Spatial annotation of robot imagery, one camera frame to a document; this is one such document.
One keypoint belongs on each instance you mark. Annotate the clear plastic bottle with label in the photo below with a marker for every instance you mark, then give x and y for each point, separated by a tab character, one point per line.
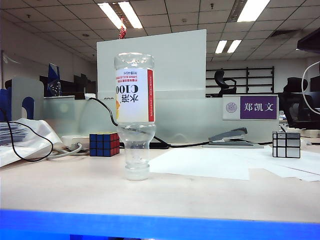
135	100

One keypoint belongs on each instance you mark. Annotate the frosted glass desk divider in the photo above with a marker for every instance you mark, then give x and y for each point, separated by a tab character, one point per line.
180	115

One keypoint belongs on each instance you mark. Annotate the white partition board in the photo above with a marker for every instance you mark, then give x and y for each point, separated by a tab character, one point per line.
180	65

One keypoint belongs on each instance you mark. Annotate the colourful Rubik's cube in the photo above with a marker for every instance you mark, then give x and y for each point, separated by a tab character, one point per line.
102	145

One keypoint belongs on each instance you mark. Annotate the white paper sheet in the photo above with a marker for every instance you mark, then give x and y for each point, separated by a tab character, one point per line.
287	166
205	165

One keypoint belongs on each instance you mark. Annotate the grey stapler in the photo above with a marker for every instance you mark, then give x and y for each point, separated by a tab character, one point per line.
230	136

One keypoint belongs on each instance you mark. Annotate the white power adapter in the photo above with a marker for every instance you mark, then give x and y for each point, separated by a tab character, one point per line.
90	95

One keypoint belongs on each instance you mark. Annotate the white power strip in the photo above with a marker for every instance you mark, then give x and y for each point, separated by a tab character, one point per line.
71	140

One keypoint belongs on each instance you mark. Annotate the red hanging ornament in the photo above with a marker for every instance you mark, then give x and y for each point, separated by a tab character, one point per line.
122	32

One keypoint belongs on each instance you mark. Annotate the purple and white name plate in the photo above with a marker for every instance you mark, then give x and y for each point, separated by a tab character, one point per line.
257	107

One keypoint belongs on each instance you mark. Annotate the ceiling light panel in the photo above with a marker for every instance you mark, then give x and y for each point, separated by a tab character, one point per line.
233	46
252	10
130	15

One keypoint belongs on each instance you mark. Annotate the black shelf rack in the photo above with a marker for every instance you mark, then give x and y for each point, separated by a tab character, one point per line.
257	77

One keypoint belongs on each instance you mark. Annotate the blue triangular trophy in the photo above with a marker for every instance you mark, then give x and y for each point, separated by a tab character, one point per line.
53	80

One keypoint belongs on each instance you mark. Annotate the white plastic bag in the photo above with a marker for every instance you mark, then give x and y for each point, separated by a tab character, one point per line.
37	135

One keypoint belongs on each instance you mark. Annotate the silver mirror cube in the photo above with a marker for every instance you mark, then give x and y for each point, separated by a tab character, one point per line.
286	145

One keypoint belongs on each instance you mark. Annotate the black mesh office chair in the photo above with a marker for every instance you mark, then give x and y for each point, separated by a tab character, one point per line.
295	105

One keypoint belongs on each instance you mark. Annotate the grey metal bookend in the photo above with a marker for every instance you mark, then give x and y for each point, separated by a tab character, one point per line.
25	90

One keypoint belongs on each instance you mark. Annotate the stack of printed papers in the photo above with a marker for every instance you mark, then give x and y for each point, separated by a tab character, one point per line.
10	133

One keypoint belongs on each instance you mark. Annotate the blue file holder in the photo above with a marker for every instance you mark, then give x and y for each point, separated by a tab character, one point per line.
5	105

